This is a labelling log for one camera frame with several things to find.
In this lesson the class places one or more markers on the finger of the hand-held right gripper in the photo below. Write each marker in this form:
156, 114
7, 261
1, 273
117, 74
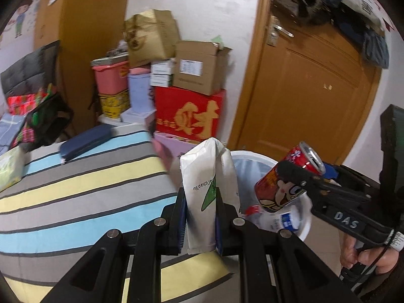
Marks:
293, 172
331, 170

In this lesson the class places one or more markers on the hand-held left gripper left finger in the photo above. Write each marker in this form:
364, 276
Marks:
181, 224

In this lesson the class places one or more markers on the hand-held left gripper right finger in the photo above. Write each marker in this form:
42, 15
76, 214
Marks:
219, 227

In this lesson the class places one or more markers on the red milk can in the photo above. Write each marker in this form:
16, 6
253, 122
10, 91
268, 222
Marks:
277, 192

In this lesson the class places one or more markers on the white trash bin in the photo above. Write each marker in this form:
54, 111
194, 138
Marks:
303, 227

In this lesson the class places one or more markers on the white paper bag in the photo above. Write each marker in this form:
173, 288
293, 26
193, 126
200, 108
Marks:
202, 176

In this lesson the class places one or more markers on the person's right forearm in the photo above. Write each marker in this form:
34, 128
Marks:
385, 287

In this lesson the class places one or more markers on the person's right hand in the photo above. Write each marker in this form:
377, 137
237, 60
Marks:
350, 252

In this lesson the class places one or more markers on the white cup blue label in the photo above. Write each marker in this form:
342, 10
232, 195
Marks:
285, 221

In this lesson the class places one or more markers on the wooden door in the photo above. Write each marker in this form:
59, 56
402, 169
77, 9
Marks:
299, 101

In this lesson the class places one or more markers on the pink flat box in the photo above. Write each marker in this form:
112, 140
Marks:
176, 145

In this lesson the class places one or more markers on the red box gold print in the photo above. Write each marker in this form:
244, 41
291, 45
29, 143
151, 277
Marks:
189, 116

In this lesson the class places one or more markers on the white flat box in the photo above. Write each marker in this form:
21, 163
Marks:
137, 118

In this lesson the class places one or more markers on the dark blue case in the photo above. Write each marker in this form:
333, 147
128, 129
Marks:
85, 142

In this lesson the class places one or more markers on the blue denim bag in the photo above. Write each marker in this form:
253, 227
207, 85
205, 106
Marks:
369, 41

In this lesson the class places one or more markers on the cardboard box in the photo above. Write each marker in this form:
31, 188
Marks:
195, 75

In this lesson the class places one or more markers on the yellow box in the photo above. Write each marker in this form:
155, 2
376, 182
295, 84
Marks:
113, 104

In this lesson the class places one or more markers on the lavender box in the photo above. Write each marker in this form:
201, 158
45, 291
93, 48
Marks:
140, 91

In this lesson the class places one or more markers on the small white box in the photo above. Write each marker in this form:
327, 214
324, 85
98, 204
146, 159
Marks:
161, 83
161, 76
162, 66

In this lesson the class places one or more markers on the pink lid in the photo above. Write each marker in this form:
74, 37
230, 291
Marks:
139, 70

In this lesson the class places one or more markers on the pink plastic bin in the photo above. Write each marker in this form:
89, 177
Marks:
110, 79

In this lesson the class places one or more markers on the black plaid-lined bag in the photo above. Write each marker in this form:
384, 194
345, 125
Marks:
47, 123

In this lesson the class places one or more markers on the white printed bag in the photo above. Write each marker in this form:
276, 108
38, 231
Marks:
369, 3

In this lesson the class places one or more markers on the camouflage bag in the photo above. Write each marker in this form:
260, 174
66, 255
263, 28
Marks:
293, 0

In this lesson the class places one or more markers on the green tissue pack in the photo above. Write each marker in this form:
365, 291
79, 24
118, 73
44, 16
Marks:
11, 170

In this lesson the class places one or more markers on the patterned tray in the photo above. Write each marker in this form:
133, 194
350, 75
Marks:
109, 59

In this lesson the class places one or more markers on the brown paper bag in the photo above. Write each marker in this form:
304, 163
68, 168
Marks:
154, 38

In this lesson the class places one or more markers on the blue folded cloth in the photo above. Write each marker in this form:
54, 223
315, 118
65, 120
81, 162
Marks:
9, 129

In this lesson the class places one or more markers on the red plaid cloth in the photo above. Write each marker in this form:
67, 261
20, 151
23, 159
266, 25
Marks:
22, 101

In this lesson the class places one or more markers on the wooden wardrobe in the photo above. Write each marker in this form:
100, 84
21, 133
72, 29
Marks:
85, 38

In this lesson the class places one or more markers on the grey padded cushion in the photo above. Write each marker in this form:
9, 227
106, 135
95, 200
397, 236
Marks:
28, 69

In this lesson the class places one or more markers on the cartoon couple wall sticker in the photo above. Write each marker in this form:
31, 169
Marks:
20, 22

